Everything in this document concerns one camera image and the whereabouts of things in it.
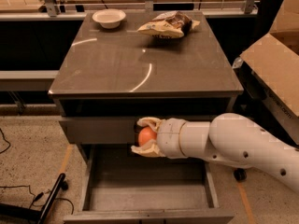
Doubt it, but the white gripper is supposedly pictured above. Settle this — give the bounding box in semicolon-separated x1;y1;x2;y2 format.
131;117;186;159

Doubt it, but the orange fruit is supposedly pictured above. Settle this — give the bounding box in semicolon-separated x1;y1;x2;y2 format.
138;127;157;147

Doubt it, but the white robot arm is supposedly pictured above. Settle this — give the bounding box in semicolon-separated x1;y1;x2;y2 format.
131;113;299;192

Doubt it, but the open middle drawer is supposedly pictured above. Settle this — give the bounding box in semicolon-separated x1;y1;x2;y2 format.
64;145;234;224

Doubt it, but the closed top drawer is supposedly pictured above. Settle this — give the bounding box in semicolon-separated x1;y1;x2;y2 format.
59;117;138;145

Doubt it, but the grey metal drawer cabinet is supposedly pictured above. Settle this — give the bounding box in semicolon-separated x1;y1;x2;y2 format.
48;9;245;224

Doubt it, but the yellow chip bag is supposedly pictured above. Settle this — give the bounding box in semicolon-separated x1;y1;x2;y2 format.
138;11;200;39

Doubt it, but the white bowl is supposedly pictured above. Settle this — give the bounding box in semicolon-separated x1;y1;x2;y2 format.
93;9;126;29

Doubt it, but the black office chair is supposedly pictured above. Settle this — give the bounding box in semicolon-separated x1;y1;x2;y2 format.
229;57;299;183

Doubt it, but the cardboard box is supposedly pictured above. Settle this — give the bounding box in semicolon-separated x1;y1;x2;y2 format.
240;0;299;144

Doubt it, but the grey side shelf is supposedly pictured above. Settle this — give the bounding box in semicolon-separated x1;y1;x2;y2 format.
0;70;58;91

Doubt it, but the black stand leg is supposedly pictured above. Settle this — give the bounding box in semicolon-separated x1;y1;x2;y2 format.
0;173;67;224

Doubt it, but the black floor cable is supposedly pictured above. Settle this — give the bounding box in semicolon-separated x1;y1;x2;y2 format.
0;184;75;215

